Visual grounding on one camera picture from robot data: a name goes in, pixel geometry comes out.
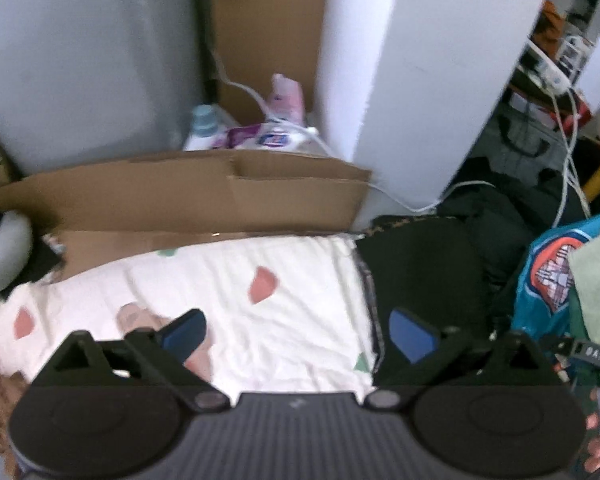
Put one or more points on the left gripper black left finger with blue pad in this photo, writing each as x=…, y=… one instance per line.
x=161, y=355

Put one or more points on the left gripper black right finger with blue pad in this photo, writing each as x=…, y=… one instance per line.
x=430, y=354

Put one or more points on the black floral trim garment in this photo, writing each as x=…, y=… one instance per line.
x=431, y=269

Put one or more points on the black clothes pile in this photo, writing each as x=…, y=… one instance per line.
x=501, y=214

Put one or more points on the bare foot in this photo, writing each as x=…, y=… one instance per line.
x=188, y=338

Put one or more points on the blue printed bag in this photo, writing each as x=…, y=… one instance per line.
x=541, y=304

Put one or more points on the white patterned bed sheet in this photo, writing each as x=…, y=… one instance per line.
x=284, y=313

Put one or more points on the leopard print garment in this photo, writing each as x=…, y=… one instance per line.
x=388, y=222

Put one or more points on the brown cardboard sheet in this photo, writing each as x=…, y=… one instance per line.
x=105, y=212

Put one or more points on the grey neck pillow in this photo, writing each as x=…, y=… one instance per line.
x=16, y=239

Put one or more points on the blue cap bottle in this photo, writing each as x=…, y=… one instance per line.
x=206, y=131

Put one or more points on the pink detergent bottle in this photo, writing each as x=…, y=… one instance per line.
x=286, y=100

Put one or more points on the white power strip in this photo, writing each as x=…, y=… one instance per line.
x=553, y=80

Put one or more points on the tall cardboard box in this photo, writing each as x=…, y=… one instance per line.
x=258, y=38

